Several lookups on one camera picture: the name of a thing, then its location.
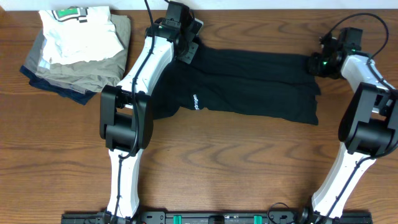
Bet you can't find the black t-shirt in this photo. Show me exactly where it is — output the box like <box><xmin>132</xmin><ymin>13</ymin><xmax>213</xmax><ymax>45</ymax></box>
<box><xmin>152</xmin><ymin>37</ymin><xmax>321</xmax><ymax>125</ymax></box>

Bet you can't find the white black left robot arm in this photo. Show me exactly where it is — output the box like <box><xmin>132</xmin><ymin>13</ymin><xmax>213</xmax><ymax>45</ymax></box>
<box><xmin>99</xmin><ymin>19</ymin><xmax>203</xmax><ymax>223</ymax></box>

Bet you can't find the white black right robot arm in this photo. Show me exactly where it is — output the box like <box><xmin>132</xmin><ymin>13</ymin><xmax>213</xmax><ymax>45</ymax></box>
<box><xmin>299</xmin><ymin>47</ymin><xmax>397</xmax><ymax>223</ymax></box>

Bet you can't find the beige folded garment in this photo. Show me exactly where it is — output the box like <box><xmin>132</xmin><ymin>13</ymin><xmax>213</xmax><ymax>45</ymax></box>
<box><xmin>24</xmin><ymin>13</ymin><xmax>131</xmax><ymax>93</ymax></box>

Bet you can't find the navy folded garment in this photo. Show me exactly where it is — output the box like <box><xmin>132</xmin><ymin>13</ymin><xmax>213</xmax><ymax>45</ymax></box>
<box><xmin>19</xmin><ymin>65</ymin><xmax>96</xmax><ymax>105</ymax></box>

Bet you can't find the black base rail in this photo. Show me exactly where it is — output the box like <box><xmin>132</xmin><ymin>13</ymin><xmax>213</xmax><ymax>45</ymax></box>
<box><xmin>60</xmin><ymin>210</ymin><xmax>373</xmax><ymax>224</ymax></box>

